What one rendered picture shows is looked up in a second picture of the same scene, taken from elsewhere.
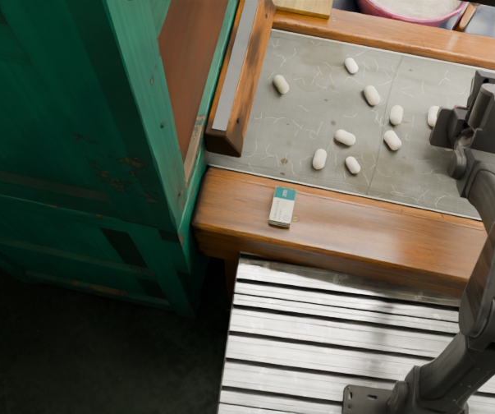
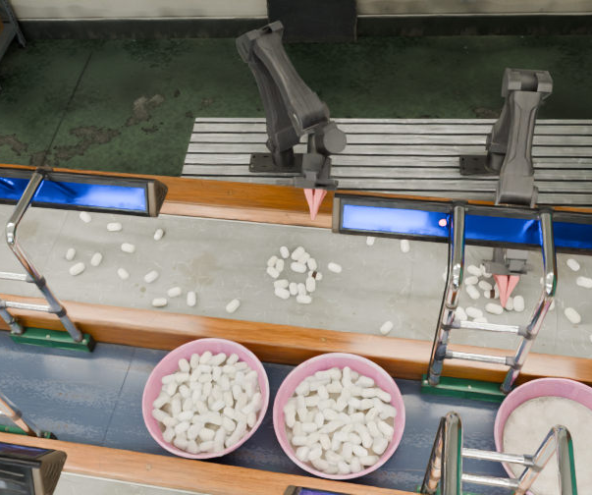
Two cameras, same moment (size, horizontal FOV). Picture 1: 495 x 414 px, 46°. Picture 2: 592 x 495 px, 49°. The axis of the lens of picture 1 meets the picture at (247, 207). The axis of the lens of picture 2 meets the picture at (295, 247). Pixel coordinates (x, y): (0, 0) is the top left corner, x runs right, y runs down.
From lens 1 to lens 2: 1.53 m
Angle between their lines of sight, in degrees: 57
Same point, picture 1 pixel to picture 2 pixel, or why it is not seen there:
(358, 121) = (576, 299)
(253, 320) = not seen: outside the picture
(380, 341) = not seen: hidden behind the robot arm
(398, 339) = not seen: hidden behind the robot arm
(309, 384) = (555, 175)
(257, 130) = not seen: outside the picture
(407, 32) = (558, 366)
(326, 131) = not seen: outside the picture
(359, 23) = not seen: outside the picture
